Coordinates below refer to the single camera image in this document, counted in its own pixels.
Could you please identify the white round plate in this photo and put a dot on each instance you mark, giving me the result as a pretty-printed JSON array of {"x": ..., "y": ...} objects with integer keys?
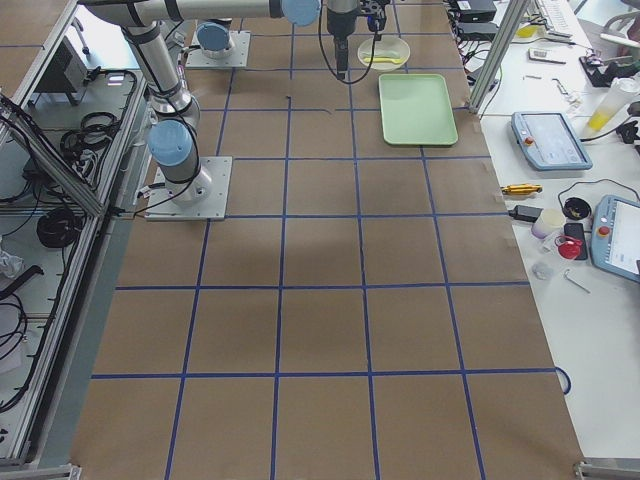
[{"x": 387, "y": 46}]

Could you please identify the light green tray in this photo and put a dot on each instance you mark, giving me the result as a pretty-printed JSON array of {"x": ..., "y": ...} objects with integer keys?
[{"x": 416, "y": 110}]

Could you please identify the upper teach pendant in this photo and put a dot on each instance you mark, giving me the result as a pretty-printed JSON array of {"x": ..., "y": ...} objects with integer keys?
[{"x": 548, "y": 141}]

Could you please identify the teach pendant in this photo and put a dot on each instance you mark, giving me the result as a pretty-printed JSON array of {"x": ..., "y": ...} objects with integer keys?
[
  {"x": 615, "y": 237},
  {"x": 548, "y": 141}
]

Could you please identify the black power adapter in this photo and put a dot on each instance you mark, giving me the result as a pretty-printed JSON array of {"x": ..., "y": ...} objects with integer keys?
[{"x": 525, "y": 213}]

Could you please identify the yellow liquid bottle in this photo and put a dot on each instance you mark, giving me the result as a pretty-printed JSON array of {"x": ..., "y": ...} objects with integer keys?
[{"x": 621, "y": 92}]

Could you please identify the white lilac cup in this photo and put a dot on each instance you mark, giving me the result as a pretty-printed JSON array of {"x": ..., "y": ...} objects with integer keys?
[{"x": 549, "y": 221}]

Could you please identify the black bowl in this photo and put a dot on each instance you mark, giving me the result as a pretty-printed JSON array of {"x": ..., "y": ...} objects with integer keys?
[{"x": 576, "y": 209}]

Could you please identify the grey control box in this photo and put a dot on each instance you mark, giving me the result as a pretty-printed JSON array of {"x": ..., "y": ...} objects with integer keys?
[{"x": 65, "y": 74}]

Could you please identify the black smartphone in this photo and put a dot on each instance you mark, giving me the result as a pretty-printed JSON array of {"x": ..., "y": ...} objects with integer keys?
[{"x": 576, "y": 230}]

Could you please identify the metal shelf rack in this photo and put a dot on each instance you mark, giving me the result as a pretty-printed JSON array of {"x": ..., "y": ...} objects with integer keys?
[{"x": 61, "y": 167}]

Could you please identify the red round object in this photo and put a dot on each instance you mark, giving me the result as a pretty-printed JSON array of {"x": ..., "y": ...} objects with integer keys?
[{"x": 569, "y": 247}]

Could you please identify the lower teach pendant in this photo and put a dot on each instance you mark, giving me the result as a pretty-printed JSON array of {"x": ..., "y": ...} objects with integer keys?
[{"x": 615, "y": 237}]

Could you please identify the silver allen key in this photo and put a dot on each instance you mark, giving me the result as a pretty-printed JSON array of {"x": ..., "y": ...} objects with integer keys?
[{"x": 567, "y": 276}]

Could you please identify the aluminium frame post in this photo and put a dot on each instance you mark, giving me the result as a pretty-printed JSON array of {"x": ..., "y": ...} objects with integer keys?
[{"x": 508, "y": 26}]

